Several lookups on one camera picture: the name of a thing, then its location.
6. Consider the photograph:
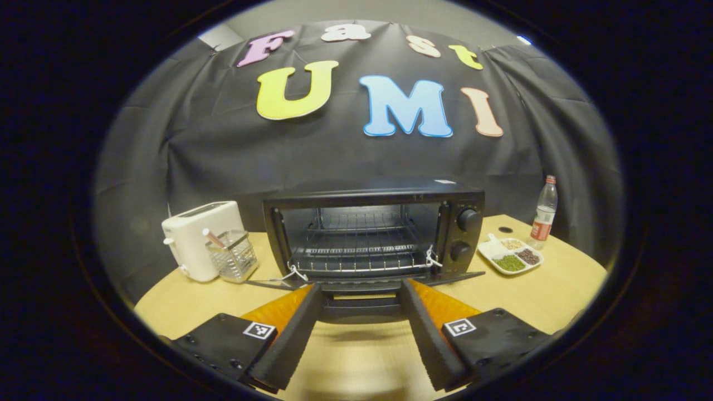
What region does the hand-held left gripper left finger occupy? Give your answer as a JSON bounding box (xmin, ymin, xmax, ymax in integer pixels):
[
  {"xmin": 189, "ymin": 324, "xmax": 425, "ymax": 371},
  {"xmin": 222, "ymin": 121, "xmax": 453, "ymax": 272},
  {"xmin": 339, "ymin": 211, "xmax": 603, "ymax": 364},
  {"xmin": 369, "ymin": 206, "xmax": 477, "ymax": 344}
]
[{"xmin": 173, "ymin": 284, "xmax": 325, "ymax": 393}]

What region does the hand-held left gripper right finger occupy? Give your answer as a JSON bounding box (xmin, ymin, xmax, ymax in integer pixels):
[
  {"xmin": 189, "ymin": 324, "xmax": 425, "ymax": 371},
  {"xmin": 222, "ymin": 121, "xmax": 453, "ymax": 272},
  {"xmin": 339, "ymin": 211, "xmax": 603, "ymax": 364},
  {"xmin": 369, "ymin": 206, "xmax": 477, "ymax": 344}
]
[{"xmin": 399, "ymin": 279, "xmax": 560, "ymax": 392}]

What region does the black electric oven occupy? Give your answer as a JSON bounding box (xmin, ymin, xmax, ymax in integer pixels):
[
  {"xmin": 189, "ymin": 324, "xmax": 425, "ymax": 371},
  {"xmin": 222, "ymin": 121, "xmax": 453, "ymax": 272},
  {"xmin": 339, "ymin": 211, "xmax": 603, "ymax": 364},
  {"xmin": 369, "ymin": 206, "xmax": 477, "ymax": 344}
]
[{"xmin": 245, "ymin": 187, "xmax": 487, "ymax": 325}]

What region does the white divided dish of beans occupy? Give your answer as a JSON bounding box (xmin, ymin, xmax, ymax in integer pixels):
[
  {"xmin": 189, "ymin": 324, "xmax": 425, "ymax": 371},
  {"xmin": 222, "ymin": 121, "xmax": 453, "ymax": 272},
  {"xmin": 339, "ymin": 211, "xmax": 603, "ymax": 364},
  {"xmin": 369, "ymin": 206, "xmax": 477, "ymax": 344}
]
[{"xmin": 477, "ymin": 233, "xmax": 545, "ymax": 276}]

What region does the clear mesh utensil holder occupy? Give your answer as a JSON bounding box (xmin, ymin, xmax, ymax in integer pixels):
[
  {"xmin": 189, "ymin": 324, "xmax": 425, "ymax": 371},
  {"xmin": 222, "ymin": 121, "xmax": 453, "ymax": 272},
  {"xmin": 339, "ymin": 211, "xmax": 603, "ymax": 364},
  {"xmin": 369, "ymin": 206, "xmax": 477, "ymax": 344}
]
[{"xmin": 205, "ymin": 230, "xmax": 259, "ymax": 283}]

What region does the white toaster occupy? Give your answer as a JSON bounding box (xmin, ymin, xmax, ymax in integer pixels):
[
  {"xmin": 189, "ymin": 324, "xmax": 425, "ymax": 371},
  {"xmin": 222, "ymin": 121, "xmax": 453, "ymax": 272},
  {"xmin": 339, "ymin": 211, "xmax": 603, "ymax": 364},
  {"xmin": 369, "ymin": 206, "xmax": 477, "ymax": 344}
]
[{"xmin": 161, "ymin": 201, "xmax": 246, "ymax": 282}]

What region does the clear bottle with red label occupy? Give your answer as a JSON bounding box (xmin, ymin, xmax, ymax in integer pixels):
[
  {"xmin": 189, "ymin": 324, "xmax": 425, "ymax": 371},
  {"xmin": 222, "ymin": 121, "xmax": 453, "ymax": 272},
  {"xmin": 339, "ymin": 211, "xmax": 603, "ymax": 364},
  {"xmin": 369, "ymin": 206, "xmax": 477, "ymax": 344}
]
[{"xmin": 529, "ymin": 175, "xmax": 559, "ymax": 250}]

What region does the black backdrop cloth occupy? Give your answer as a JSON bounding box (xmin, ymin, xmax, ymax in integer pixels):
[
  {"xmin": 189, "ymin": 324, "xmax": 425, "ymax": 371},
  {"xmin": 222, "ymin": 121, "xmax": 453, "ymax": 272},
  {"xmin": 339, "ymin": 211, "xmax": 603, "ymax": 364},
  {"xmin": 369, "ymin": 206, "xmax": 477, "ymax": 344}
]
[{"xmin": 94, "ymin": 21, "xmax": 626, "ymax": 304}]

